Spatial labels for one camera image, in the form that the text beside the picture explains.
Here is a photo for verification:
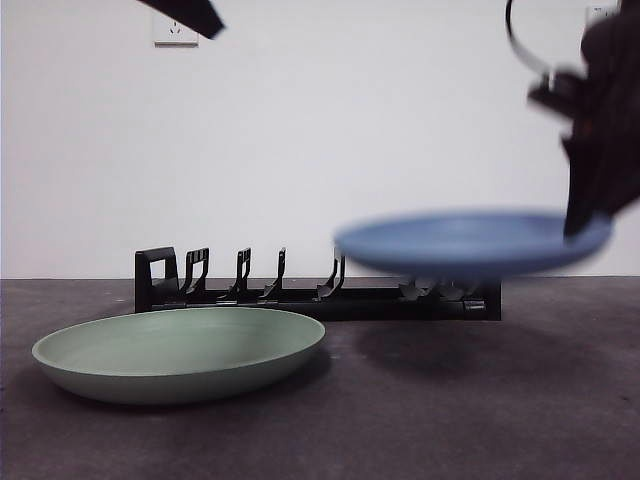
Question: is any blue round plate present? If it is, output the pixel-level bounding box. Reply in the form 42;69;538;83
333;209;615;277

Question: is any green round plate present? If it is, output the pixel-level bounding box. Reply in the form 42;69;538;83
31;305;327;405

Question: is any black plastic plate rack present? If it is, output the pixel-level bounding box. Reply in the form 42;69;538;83
133;245;503;322

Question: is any black cable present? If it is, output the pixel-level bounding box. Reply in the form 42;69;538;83
505;0;551;76

